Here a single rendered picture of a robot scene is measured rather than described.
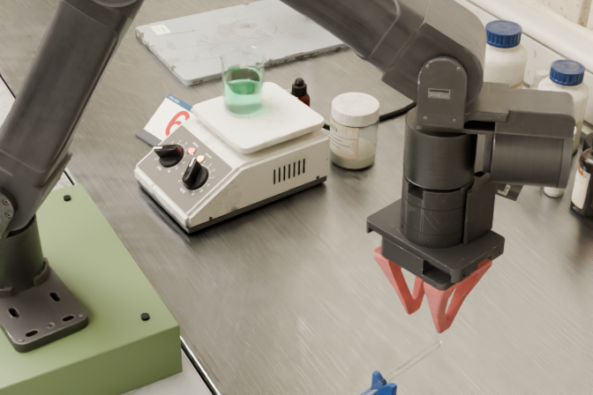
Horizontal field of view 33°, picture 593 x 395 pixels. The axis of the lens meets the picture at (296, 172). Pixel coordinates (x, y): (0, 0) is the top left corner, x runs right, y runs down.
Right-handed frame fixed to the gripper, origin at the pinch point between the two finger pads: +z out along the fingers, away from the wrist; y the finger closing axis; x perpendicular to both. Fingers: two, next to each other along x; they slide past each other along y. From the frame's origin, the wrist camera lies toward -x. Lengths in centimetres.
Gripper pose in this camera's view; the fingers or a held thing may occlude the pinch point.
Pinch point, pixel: (428, 313)
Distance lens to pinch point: 89.0
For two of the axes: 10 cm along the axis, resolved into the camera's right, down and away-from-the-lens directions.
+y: -6.7, -3.8, 6.4
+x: -7.4, 3.7, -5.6
